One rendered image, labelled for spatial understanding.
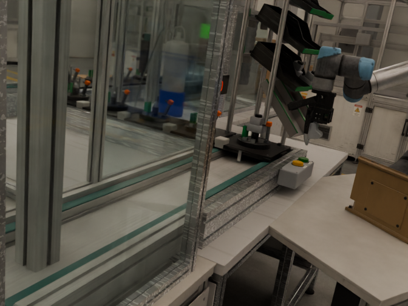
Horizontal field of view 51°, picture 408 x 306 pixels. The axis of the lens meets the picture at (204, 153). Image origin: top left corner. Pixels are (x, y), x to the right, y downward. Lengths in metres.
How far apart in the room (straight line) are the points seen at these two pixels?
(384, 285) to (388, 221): 0.35
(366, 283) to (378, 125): 4.66
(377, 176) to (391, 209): 0.11
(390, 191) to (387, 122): 4.26
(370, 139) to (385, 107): 0.44
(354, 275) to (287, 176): 0.50
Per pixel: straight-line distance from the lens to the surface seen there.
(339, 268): 1.19
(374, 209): 1.51
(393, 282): 1.21
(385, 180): 1.48
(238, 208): 1.27
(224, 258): 1.10
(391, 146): 5.72
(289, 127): 1.92
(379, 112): 5.72
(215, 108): 0.89
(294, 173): 1.53
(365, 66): 1.59
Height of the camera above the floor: 1.39
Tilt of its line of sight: 16 degrees down
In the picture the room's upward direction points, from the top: 8 degrees clockwise
